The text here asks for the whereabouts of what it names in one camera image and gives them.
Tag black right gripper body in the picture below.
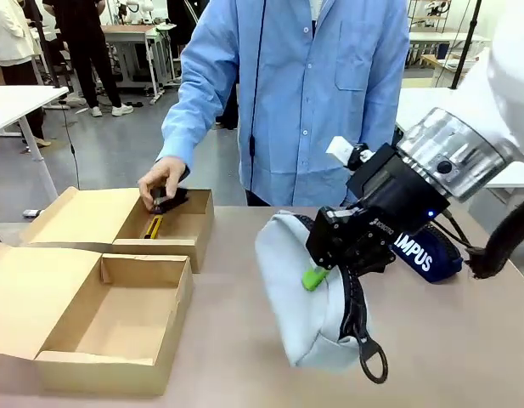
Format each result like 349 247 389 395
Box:
346 143 452 256

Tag grey zip pouch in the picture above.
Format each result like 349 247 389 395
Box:
255 209 390 386

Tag black stapler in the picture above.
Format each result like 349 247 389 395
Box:
149 185 190 214

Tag person's right forearm blue sleeve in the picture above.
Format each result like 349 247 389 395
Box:
155 76 241 171

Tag white table behind right arm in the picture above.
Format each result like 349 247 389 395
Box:
395 86 524 201

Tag cardboard box with utility knife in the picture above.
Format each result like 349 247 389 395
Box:
21 186 216 274

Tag cardboard box with grey pouch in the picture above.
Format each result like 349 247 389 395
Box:
0 243 195 399

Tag person's right hand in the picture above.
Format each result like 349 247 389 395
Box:
138 156 189 211

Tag navy pouch with white print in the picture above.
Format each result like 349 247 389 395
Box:
391 222 465 284

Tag person's torso blue shirt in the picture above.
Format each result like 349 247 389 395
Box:
176 0 411 208

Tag distant white lab tables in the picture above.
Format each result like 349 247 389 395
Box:
408 30 493 70

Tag black tripod pole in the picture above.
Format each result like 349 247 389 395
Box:
451 0 484 90

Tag yellow utility knife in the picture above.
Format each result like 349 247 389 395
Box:
143 214 166 241

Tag grey workbench with white legs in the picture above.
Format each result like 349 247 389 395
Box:
100 23 181 105

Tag bystander in black clothes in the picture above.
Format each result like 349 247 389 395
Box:
42 0 135 118

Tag white side table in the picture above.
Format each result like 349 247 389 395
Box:
0 85 70 206

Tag black stand pole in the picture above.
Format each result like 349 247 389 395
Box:
31 0 72 91

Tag bystander in white jacket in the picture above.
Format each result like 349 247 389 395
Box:
0 0 53 149

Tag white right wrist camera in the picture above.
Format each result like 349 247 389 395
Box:
325 135 374 172

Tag black cable sleeve on right arm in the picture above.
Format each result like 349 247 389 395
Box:
465 202 524 281

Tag thin black cable on shirt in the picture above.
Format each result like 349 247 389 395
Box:
246 0 268 193

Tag black cable hanging from table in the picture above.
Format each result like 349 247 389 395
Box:
58 98 82 191

